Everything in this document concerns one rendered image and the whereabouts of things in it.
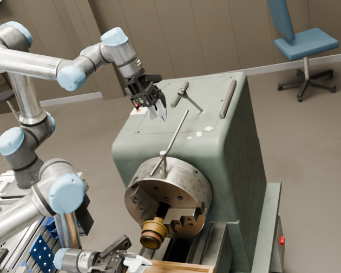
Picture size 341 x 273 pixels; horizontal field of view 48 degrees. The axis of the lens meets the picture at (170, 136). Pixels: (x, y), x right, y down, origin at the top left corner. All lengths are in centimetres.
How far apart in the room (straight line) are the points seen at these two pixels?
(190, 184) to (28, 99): 76
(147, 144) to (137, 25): 326
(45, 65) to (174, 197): 62
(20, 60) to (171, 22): 332
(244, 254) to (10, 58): 121
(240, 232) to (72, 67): 94
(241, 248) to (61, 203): 84
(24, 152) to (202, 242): 81
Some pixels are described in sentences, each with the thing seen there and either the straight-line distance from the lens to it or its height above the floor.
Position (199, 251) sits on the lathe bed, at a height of 86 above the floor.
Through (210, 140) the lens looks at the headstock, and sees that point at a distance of 141.
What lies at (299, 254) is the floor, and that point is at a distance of 259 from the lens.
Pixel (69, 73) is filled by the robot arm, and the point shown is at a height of 167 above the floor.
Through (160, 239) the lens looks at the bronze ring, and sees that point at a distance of 134.
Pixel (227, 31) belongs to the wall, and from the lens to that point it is 448.
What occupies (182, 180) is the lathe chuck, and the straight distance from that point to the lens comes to 134.
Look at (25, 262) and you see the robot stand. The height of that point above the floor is 103.
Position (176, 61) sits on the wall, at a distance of 471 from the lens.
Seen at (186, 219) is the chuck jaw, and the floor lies 109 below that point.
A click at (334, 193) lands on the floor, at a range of 294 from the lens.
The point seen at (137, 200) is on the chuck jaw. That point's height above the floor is 117.
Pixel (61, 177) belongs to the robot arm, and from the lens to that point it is 121.
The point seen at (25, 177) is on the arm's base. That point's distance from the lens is 173.
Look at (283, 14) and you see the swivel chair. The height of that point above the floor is 84.
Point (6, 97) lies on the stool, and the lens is 490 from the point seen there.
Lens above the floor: 204
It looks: 32 degrees down
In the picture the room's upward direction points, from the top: 18 degrees counter-clockwise
